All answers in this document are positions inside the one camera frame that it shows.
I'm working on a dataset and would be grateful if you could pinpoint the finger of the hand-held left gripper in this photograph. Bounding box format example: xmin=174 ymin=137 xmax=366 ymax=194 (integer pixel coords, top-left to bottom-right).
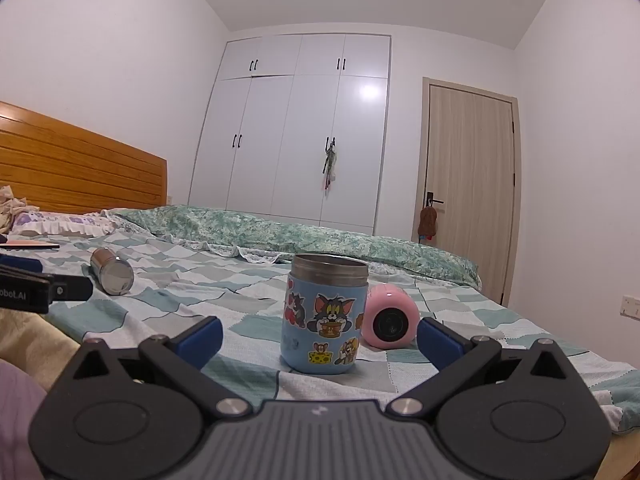
xmin=0 ymin=254 xmax=42 ymax=275
xmin=48 ymin=275 xmax=94 ymax=302

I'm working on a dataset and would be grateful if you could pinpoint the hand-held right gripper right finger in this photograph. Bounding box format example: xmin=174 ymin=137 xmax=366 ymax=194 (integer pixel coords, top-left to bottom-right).
xmin=389 ymin=317 xmax=589 ymax=419

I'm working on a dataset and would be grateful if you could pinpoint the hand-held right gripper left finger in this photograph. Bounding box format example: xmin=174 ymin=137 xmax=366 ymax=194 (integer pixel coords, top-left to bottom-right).
xmin=54 ymin=316 xmax=254 ymax=419

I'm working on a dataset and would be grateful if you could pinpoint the stainless steel cup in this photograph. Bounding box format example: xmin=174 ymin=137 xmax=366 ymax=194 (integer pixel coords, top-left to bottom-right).
xmin=89 ymin=247 xmax=135 ymax=296

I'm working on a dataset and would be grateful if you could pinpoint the blue cartoon sticker cup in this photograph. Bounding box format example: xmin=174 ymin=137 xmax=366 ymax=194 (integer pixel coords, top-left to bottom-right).
xmin=279 ymin=253 xmax=370 ymax=375

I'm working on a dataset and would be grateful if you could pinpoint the pink flat phone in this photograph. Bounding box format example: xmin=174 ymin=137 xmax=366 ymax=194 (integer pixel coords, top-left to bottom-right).
xmin=0 ymin=241 xmax=61 ymax=252

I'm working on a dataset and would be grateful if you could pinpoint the yellow blanket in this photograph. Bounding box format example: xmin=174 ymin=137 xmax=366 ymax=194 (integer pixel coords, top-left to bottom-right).
xmin=0 ymin=306 xmax=82 ymax=392

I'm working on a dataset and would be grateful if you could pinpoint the purple floral pillow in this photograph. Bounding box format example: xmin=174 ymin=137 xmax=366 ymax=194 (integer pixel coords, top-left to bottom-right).
xmin=10 ymin=211 xmax=119 ymax=239

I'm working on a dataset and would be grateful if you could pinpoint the beige crumpled cloth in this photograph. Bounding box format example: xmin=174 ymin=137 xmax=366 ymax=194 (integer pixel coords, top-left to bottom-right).
xmin=0 ymin=184 xmax=38 ymax=233

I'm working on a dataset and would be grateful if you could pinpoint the wooden headboard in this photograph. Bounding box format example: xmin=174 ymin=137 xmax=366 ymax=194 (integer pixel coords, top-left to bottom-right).
xmin=0 ymin=101 xmax=169 ymax=216

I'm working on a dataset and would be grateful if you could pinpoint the pale purple cloth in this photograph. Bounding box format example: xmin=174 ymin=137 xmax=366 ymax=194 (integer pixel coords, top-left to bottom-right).
xmin=0 ymin=359 xmax=53 ymax=480

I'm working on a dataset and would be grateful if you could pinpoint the brown plush toy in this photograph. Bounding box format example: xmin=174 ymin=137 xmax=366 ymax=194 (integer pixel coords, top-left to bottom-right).
xmin=417 ymin=206 xmax=441 ymax=242

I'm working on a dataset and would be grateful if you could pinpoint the green floral quilt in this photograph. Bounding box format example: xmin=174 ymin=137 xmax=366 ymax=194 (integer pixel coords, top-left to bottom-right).
xmin=102 ymin=204 xmax=484 ymax=292

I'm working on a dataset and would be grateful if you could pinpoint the light wooden door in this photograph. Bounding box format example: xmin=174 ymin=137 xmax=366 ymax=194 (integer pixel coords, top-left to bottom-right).
xmin=421 ymin=77 xmax=524 ymax=307

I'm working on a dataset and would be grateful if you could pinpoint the hanging tassel ornament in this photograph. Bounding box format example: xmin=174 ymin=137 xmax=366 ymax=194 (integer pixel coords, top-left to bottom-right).
xmin=320 ymin=139 xmax=339 ymax=192

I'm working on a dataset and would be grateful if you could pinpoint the white wardrobe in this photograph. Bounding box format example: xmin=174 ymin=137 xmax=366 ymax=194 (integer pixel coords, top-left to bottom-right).
xmin=187 ymin=34 xmax=392 ymax=236

